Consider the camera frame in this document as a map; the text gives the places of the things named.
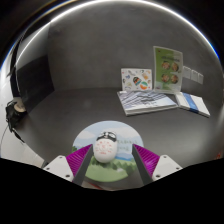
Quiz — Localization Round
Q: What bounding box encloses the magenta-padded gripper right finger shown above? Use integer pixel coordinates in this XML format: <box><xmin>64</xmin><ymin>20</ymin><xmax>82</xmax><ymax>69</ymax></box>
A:
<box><xmin>131</xmin><ymin>143</ymin><xmax>184</xmax><ymax>186</ymax></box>

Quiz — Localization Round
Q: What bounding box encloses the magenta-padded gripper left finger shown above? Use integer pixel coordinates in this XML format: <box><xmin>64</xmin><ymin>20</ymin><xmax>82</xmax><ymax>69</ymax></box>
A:
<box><xmin>43</xmin><ymin>143</ymin><xmax>95</xmax><ymax>186</ymax></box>

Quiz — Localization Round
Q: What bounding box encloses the white panda-print computer mouse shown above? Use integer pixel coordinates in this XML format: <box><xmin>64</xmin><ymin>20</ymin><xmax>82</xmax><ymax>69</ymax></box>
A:
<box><xmin>92</xmin><ymin>130</ymin><xmax>118</xmax><ymax>164</ymax></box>

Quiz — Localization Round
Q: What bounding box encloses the oval landscape-print mouse pad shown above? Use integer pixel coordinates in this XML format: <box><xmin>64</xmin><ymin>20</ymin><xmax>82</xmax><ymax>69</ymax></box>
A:
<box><xmin>71</xmin><ymin>120</ymin><xmax>145</xmax><ymax>184</ymax></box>

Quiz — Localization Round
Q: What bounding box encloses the white book with blue band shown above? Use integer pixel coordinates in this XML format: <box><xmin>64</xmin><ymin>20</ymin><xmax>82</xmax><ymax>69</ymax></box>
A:
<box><xmin>174</xmin><ymin>91</ymin><xmax>211</xmax><ymax>118</ymax></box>

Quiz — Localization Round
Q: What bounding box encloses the grey striped book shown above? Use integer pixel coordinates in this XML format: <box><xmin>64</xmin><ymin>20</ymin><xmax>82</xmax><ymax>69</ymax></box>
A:
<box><xmin>116</xmin><ymin>89</ymin><xmax>179</xmax><ymax>117</ymax></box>

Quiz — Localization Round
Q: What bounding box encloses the white card with colourful stickers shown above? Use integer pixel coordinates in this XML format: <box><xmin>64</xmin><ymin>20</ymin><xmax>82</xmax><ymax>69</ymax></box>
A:
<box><xmin>120</xmin><ymin>68</ymin><xmax>153</xmax><ymax>92</ymax></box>

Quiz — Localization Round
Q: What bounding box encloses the green menu sign stand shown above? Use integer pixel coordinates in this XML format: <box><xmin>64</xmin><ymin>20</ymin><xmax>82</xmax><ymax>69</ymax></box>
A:
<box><xmin>152</xmin><ymin>45</ymin><xmax>184</xmax><ymax>94</ymax></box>

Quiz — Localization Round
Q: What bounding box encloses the curved white light strip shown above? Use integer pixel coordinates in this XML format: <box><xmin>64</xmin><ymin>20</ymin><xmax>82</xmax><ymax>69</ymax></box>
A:
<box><xmin>0</xmin><ymin>0</ymin><xmax>221</xmax><ymax>73</ymax></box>

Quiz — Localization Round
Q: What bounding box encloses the black device with cable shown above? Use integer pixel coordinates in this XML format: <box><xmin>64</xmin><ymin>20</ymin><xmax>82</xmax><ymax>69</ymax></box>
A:
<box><xmin>4</xmin><ymin>99</ymin><xmax>28</xmax><ymax>143</ymax></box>

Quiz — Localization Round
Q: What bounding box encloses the white wall socket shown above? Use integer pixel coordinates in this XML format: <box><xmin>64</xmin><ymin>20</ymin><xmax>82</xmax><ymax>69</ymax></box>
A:
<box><xmin>182</xmin><ymin>65</ymin><xmax>192</xmax><ymax>80</ymax></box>
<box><xmin>196</xmin><ymin>71</ymin><xmax>204</xmax><ymax>85</ymax></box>
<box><xmin>190</xmin><ymin>68</ymin><xmax>198</xmax><ymax>83</ymax></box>

